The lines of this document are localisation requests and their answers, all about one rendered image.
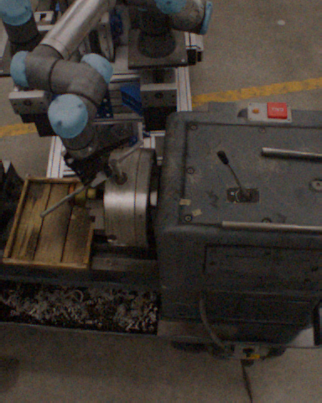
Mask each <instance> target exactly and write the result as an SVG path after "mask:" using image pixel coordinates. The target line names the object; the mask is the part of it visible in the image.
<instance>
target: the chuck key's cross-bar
mask: <svg viewBox="0 0 322 403"><path fill-rule="evenodd" d="M142 144H144V141H142V140H140V141H139V142H137V143H136V144H135V145H134V147H132V148H131V149H130V150H128V151H127V152H126V153H125V154H124V155H122V156H121V157H120V158H119V159H118V163H119V164H121V163H122V162H123V160H124V159H126V158H127V157H128V156H129V155H130V154H132V153H133V152H134V151H135V150H137V149H138V148H139V147H140V145H142ZM92 182H93V181H92ZM92 182H91V183H92ZM91 183H89V184H88V185H87V186H81V187H80V188H79V189H77V190H76V191H74V192H72V193H71V194H69V195H68V196H66V197H64V198H63V199H61V200H60V201H58V203H56V204H55V205H53V206H52V207H51V208H48V209H46V210H45V211H43V212H41V213H40V214H39V215H40V216H41V217H44V216H46V215H47V214H50V213H51V212H52V211H54V210H55V209H57V208H58V207H60V206H62V205H63V204H65V202H67V201H68V200H70V199H71V198H73V197H74V196H76V195H78V194H79V193H81V192H82V191H84V190H86V189H87V188H89V186H91Z"/></svg>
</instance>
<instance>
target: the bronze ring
mask: <svg viewBox="0 0 322 403"><path fill-rule="evenodd" d="M81 186H83V184H82V183H81V181H78V182H71V183H70V184H69V185H68V188H67V196H68V195H69V194H71V193H72V192H74V191H76V190H77V189H79V188H81ZM99 197H100V189H90V188H89V189H88V188H87V189H86V190H84V191H82V192H81V193H79V194H78V195H76V196H74V197H73V198H71V199H70V200H68V202H69V204H70V205H71V206H78V207H85V205H86V201H87V199H98V200H99Z"/></svg>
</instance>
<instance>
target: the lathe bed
mask: <svg viewBox="0 0 322 403"><path fill-rule="evenodd" d="M15 188H16V189H15ZM22 190H23V188H22V189H21V188H20V186H15V187H14V189H13V190H11V195H12V197H11V198H12V199H11V200H10V199H7V201H6V205H5V207H4V210H3V214H2V217H1V220H0V221H2V222H1V223H0V233H1V236H0V280H2V281H13V282H26V283H40V284H52V285H65V286H79V287H91V288H105V289H118V290H145V291H153V292H158V293H161V289H160V285H159V277H160V274H159V266H158V251H156V244H155V236H154V231H153V240H152V244H151V246H150V247H149V248H144V247H128V246H112V245H110V244H109V245H108V242H106V241H107V236H106V235H105V236H104V235H102V236H101V235H96V236H97V237H98V238H101V241H97V240H96V238H97V237H96V236H95V237H96V238H95V240H94V244H93V250H92V255H91V263H90V268H89V272H86V271H73V270H45V269H41V268H34V267H33V268H29V267H15V266H5V265H4V264H3V262H2V261H3V255H4V252H5V249H6V247H7V243H8V239H9V236H10V233H11V230H12V229H11V228H12V227H13V223H14V218H15V216H16V214H15V213H16V211H17V208H18V201H19V199H20V197H21V194H22ZM16 199H17V201H15V200H16ZM9 200H10V201H9ZM10 203H11V205H10ZM14 203H15V205H14ZM5 208H6V209H5ZM10 217H12V218H10ZM10 219H11V220H10ZM9 220H10V222H9ZM7 223H8V224H7ZM10 223H11V224H10ZM4 226H5V229H6V230H5V229H4V230H3V227H4ZM8 229H9V230H8ZM103 236H104V238H103ZM103 240H104V242H102V241H103ZM3 251H4V252H3ZM108 254H109V255H110V256H109V255H108ZM107 256H109V257H107ZM109 258H110V259H109ZM107 260H108V261H107ZM105 262H106V263H105ZM104 264H105V265H104ZM103 266H104V267H105V268H104V267H103Z"/></svg>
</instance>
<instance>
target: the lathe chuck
mask: <svg viewBox="0 0 322 403"><path fill-rule="evenodd" d="M116 149H121V150H122V152H120V153H116V152H111V154H110V157H109V160H108V162H110V160H111V158H117V160H118V159H119V158H120V157H121V156H122V155H124V154H125V153H126V152H127V151H128V150H130V149H131V147H118V148H116ZM142 149H143V148H138V149H137V150H135V151H134V152H133V153H132V154H130V155H129V156H128V157H127V158H126V159H124V160H123V162H122V163H121V164H119V165H120V167H121V169H122V171H121V172H122V173H124V175H125V176H126V177H127V179H126V180H125V182H123V183H117V181H115V176H117V175H115V173H114V172H113V170H112V176H111V177H110V178H109V179H108V180H106V181H105V192H104V223H105V231H106V235H110V234H113V235H114V236H117V241H113V240H111V239H108V240H107V241H108V243H109V244H110V245H112V246H128V247H138V246H137V241H136V235H135V191H136V179H137V171H138V160H139V156H140V153H141V150H142Z"/></svg>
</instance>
